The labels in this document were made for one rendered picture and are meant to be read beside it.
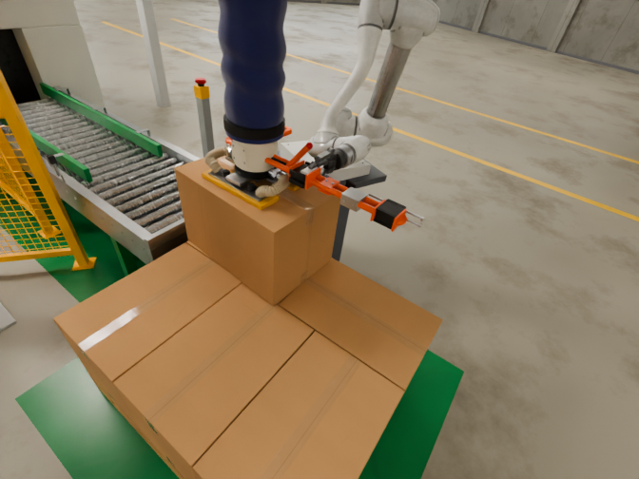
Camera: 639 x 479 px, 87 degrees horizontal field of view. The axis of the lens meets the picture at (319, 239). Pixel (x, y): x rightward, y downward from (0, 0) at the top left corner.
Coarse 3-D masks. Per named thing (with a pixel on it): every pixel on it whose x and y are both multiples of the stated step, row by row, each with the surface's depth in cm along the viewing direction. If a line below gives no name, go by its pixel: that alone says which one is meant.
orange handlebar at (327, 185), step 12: (288, 132) 150; (276, 156) 130; (288, 168) 123; (312, 180) 119; (324, 180) 119; (336, 180) 119; (324, 192) 117; (336, 192) 114; (360, 204) 110; (372, 204) 112
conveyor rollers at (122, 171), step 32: (32, 128) 239; (64, 128) 246; (96, 128) 254; (96, 160) 220; (128, 160) 221; (160, 160) 228; (96, 192) 193; (128, 192) 193; (160, 192) 197; (160, 224) 174
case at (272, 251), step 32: (224, 160) 152; (192, 192) 142; (224, 192) 132; (288, 192) 137; (320, 192) 139; (192, 224) 156; (224, 224) 136; (256, 224) 121; (288, 224) 121; (320, 224) 140; (224, 256) 149; (256, 256) 132; (288, 256) 132; (320, 256) 155; (256, 288) 144; (288, 288) 145
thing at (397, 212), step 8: (384, 200) 111; (376, 208) 106; (384, 208) 107; (392, 208) 107; (400, 208) 108; (376, 216) 108; (384, 216) 106; (392, 216) 104; (400, 216) 105; (384, 224) 107; (392, 224) 106
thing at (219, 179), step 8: (224, 168) 142; (208, 176) 137; (216, 176) 136; (224, 176) 135; (216, 184) 135; (224, 184) 133; (232, 184) 133; (248, 184) 129; (256, 184) 135; (232, 192) 131; (240, 192) 130; (248, 192) 130; (248, 200) 127; (256, 200) 127; (264, 200) 128; (272, 200) 128
